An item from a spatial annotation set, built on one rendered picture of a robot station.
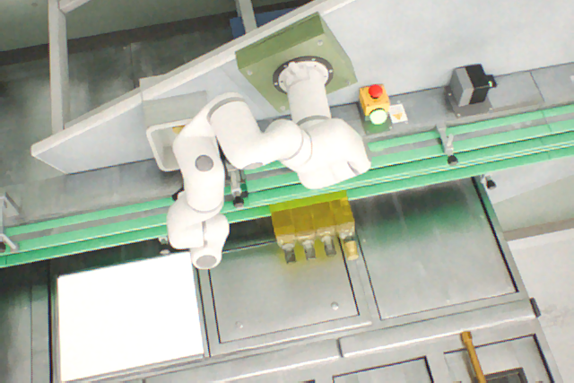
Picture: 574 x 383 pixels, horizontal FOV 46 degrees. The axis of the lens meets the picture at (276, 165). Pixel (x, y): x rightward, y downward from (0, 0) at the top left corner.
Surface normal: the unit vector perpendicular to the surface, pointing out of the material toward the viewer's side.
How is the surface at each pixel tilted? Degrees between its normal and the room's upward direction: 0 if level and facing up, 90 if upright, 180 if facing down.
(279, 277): 90
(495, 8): 0
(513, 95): 90
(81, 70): 90
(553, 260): 90
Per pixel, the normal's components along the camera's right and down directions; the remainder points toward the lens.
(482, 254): -0.04, -0.50
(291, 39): -0.44, -0.39
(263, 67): 0.14, 0.86
